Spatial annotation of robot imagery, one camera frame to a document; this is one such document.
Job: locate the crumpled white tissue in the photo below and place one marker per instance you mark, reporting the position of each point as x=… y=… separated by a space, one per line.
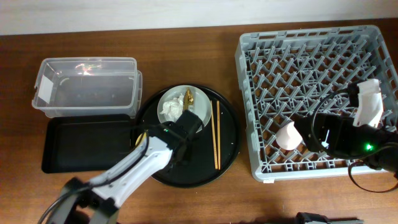
x=173 y=109

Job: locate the left wooden chopstick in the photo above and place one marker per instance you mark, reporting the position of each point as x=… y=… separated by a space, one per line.
x=213 y=137

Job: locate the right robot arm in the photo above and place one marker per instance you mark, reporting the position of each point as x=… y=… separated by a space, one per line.
x=381 y=148

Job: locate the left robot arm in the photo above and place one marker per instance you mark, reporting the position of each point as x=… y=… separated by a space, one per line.
x=99 y=199

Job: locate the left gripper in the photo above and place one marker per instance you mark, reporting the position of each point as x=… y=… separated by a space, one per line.
x=186 y=158

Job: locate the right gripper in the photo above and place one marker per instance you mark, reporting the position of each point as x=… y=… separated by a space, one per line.
x=338 y=127

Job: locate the yellow bowl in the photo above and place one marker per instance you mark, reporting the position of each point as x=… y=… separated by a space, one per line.
x=140 y=139

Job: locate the pink cup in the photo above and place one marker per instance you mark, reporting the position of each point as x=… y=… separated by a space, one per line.
x=288 y=137

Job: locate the gold brown snack wrapper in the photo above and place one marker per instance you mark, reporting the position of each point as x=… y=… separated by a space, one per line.
x=188 y=99

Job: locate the grey dishwasher rack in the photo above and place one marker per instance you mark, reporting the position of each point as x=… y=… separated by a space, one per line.
x=283 y=76

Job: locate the wooden chopstick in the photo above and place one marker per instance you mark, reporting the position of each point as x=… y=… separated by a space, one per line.
x=213 y=137
x=218 y=134

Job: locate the grey round plate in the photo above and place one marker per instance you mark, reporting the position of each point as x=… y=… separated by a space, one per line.
x=201 y=106

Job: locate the black rectangular tray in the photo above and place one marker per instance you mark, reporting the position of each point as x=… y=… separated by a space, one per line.
x=86 y=143

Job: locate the clear plastic storage bin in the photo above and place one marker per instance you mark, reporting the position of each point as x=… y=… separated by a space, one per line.
x=82 y=86

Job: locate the round black serving tray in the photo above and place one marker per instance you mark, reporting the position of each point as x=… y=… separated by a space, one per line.
x=200 y=169

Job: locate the right wooden chopstick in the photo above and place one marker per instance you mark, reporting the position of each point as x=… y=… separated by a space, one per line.
x=218 y=134

